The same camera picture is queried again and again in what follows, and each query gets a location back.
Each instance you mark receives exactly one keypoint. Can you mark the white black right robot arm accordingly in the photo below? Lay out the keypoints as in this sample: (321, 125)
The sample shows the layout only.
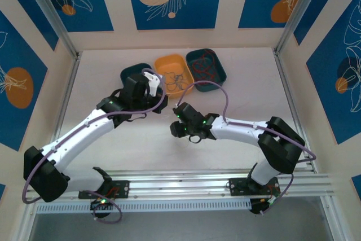
(239, 131)

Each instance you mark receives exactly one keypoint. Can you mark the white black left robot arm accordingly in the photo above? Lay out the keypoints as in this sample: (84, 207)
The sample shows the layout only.
(81, 133)

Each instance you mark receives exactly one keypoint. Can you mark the dark teal plastic bin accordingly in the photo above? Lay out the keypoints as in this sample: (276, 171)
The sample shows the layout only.
(135, 68)
(206, 89)

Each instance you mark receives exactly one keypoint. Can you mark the orange plastic bin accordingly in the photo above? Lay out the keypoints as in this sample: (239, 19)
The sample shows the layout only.
(169, 63)

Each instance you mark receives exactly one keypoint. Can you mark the black controller board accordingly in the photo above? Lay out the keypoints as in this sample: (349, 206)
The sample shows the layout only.
(97, 205)
(256, 207)

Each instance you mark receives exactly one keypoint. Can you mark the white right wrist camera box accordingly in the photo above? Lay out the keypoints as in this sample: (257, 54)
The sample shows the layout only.
(176, 107)

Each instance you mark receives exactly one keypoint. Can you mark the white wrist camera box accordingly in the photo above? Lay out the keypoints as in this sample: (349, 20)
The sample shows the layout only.
(152, 81)
(176, 107)

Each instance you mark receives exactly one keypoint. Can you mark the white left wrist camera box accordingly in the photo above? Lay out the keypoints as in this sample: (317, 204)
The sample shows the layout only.
(152, 81)

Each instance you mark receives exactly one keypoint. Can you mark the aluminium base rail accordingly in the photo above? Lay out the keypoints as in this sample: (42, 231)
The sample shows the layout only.
(180, 186)

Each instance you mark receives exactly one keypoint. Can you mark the aluminium side rail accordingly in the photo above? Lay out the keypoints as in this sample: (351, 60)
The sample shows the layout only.
(70, 83)
(287, 83)

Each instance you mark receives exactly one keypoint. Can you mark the aluminium frame post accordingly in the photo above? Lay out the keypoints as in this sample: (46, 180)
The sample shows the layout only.
(296, 12)
(51, 12)

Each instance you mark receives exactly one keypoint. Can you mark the aluminium frame leg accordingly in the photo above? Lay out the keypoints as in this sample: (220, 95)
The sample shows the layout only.
(24, 224)
(331, 218)

